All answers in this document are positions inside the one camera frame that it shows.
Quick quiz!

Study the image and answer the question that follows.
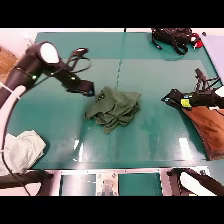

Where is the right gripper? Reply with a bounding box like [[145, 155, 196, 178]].
[[161, 88, 185, 108]]

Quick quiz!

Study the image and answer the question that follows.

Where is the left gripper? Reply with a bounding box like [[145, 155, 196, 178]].
[[65, 78, 97, 98]]

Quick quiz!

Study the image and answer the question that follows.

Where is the green T-shirt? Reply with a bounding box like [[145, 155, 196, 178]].
[[84, 85, 142, 135]]

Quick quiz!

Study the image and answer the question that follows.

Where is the brown garment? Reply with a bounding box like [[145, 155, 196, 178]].
[[181, 105, 224, 162]]

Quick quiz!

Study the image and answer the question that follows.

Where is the red garment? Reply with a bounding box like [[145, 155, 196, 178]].
[[189, 32, 205, 50]]

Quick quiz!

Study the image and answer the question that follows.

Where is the pale green garment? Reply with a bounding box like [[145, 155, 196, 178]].
[[0, 129, 48, 177]]

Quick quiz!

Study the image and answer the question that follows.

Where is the black cable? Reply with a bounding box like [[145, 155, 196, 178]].
[[49, 56, 92, 79]]

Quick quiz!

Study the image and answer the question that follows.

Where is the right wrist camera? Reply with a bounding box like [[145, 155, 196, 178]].
[[194, 67, 221, 93]]

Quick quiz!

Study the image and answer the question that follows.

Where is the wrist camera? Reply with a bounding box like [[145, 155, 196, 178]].
[[194, 67, 221, 93], [67, 47, 90, 65]]

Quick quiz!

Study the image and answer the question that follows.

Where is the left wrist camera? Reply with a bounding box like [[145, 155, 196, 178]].
[[67, 47, 90, 65]]

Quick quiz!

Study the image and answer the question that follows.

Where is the silver frame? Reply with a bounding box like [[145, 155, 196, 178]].
[[45, 166, 214, 196]]

